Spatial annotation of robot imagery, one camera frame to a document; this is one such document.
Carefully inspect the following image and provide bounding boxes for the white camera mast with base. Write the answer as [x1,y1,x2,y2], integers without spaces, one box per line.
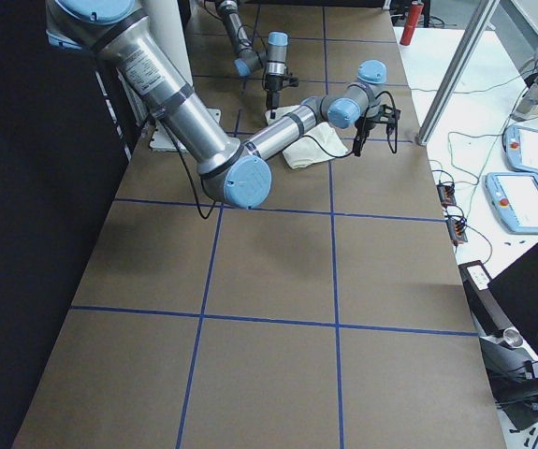
[142,1,225,160]

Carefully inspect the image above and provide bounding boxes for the red cylinder bottle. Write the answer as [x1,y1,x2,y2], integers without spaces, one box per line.
[400,0,424,46]

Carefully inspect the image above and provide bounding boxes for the far grey teach pendant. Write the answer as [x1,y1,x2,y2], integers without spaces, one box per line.
[502,124,538,175]

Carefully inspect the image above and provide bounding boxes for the aluminium frame post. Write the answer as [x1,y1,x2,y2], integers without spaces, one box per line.
[415,0,500,146]

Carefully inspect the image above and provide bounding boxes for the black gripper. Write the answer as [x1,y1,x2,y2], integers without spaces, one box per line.
[263,73,286,119]
[352,113,377,157]

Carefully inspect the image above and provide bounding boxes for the near grey teach pendant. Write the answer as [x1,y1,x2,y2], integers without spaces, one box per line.
[485,172,538,235]

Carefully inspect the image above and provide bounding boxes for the cream long-sleeve cat shirt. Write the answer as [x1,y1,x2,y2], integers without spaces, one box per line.
[263,105,348,169]

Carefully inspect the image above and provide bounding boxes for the grey teach pendant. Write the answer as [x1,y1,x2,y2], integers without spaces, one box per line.
[502,124,538,175]
[485,172,538,235]

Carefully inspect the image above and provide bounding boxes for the white side desk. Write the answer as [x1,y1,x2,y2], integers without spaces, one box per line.
[389,22,538,449]

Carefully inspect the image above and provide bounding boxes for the orange black connector box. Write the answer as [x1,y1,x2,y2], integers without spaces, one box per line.
[436,182,457,208]

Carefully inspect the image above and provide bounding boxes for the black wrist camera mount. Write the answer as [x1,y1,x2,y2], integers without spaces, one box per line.
[283,73,298,88]
[373,105,400,138]

